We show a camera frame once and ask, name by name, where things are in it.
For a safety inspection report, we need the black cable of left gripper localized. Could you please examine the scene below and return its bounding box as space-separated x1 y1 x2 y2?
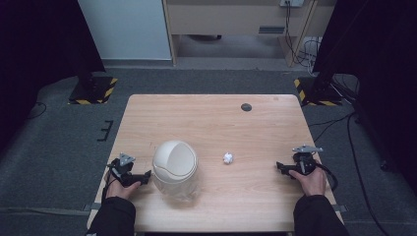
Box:
100 162 116 202

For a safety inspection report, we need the thin black floor cable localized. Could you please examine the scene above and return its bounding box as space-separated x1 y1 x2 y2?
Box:
27 101 48 120

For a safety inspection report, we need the black curtain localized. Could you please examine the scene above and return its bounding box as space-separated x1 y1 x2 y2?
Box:
0 0 106 148
312 0 417 195

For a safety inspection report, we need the bundle of black wall cables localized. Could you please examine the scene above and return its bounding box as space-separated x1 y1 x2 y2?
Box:
283 0 324 68

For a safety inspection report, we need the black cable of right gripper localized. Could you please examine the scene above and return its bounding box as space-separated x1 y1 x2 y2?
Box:
314 161 339 193

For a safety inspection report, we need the beige wooden cabinet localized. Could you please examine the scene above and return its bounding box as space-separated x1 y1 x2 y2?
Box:
161 0 338 68

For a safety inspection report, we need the white dome-lid trash can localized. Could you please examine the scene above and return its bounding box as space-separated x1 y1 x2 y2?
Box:
151 140 200 204

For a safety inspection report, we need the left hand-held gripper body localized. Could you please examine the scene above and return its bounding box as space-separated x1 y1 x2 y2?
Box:
108 152 146 188

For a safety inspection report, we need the person's right hand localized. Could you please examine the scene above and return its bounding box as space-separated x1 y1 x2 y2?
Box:
288 166 328 198

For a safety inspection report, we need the white panel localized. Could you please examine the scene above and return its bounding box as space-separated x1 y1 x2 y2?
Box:
78 0 173 61

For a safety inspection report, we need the person's left hand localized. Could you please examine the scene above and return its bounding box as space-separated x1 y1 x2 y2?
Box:
104 170 143 201

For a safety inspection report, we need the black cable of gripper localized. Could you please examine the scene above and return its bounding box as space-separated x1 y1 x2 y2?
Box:
100 162 116 202
314 161 339 193

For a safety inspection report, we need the black striped stand base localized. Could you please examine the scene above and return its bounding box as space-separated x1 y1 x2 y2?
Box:
293 76 343 107
67 76 119 106

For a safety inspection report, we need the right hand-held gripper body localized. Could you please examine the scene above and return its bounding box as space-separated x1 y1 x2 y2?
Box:
290 144 325 177

